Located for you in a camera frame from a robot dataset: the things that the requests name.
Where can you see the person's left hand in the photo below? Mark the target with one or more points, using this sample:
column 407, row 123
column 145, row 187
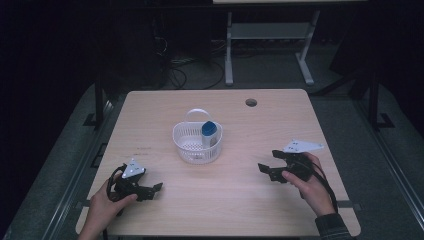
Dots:
column 101, row 208

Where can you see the black metal post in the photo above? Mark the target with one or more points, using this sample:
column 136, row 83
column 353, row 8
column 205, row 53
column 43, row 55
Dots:
column 374, row 100
column 99, row 100

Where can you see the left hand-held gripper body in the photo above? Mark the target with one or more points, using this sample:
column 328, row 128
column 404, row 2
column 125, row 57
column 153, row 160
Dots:
column 128, row 186

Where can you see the grey metal table frame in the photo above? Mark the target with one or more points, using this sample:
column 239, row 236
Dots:
column 270, row 30

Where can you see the white and blue shampoo bottle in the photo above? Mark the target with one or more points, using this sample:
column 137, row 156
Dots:
column 209, row 133

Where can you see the person's right hand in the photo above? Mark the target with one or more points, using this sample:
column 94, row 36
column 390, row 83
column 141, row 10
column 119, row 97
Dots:
column 313, row 190

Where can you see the white plastic basket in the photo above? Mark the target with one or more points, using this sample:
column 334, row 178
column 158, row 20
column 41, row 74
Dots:
column 195, row 156

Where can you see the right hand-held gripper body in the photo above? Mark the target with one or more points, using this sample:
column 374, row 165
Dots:
column 298, row 165

